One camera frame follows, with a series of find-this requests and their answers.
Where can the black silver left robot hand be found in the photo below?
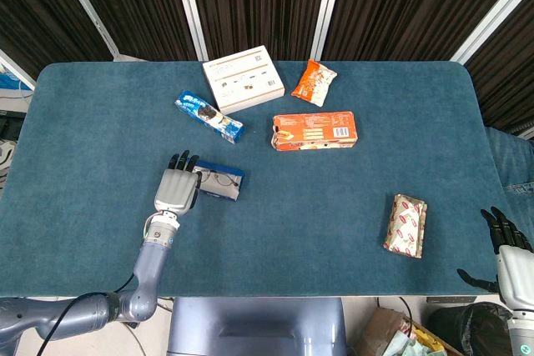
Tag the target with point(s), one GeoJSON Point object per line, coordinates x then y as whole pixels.
{"type": "Point", "coordinates": [175, 189]}

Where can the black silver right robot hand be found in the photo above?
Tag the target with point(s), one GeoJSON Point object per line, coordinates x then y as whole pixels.
{"type": "Point", "coordinates": [517, 272]}

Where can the blue and white glasses case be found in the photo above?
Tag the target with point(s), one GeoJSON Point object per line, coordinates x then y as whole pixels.
{"type": "Point", "coordinates": [221, 194]}

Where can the black-framed eyeglasses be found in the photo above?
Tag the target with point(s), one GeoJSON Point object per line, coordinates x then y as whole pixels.
{"type": "Point", "coordinates": [221, 180]}

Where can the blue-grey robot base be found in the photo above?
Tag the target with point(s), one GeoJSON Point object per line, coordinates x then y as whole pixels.
{"type": "Point", "coordinates": [256, 327]}

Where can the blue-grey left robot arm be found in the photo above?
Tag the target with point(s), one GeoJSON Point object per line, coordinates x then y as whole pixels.
{"type": "Point", "coordinates": [148, 268]}

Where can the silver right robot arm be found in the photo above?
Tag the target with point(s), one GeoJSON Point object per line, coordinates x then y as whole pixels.
{"type": "Point", "coordinates": [521, 335]}

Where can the blue cookie package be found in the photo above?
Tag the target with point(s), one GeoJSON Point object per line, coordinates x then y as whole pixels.
{"type": "Point", "coordinates": [208, 116]}

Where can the white cardboard box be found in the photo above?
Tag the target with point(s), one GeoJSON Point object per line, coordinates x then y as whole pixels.
{"type": "Point", "coordinates": [244, 78]}

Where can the cardboard box with paper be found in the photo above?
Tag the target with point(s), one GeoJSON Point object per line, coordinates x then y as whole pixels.
{"type": "Point", "coordinates": [384, 331]}

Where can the orange cracker box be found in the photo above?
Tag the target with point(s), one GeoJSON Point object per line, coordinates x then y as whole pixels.
{"type": "Point", "coordinates": [315, 128]}

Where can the teal tablecloth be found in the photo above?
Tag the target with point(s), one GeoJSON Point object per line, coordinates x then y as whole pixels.
{"type": "Point", "coordinates": [125, 143]}

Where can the black trash bag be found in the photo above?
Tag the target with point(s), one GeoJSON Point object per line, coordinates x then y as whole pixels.
{"type": "Point", "coordinates": [467, 331]}

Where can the blue denim jeans leg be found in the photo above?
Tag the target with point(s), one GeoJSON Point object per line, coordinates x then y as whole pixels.
{"type": "Point", "coordinates": [513, 156]}

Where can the gold red snack packet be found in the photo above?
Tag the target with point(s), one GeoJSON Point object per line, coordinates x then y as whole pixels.
{"type": "Point", "coordinates": [405, 227]}

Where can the orange white snack bag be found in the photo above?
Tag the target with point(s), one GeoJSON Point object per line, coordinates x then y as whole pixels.
{"type": "Point", "coordinates": [313, 83]}

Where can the aluminium frame post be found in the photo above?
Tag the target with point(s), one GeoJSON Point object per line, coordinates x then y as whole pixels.
{"type": "Point", "coordinates": [327, 6]}
{"type": "Point", "coordinates": [16, 68]}
{"type": "Point", "coordinates": [496, 10]}
{"type": "Point", "coordinates": [189, 6]}
{"type": "Point", "coordinates": [83, 1]}

